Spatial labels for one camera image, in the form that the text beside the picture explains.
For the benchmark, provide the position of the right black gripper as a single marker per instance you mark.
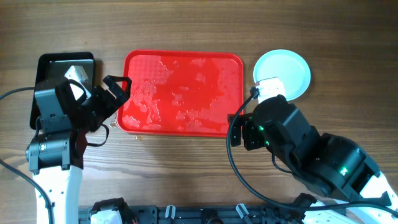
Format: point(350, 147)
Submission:
point(252, 141)

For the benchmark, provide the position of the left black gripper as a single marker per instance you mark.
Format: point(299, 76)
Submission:
point(111, 105)

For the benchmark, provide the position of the light blue plate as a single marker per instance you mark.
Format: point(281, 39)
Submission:
point(289, 67)

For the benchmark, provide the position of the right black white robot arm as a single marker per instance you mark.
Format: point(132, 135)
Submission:
point(328, 165)

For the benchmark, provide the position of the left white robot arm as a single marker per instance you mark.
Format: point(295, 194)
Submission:
point(55, 153)

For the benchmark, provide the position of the red plastic tray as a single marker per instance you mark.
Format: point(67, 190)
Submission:
point(181, 93)

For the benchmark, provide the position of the black water tray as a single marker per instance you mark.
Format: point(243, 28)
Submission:
point(55, 66)

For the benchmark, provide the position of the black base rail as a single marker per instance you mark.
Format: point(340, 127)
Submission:
point(265, 214)

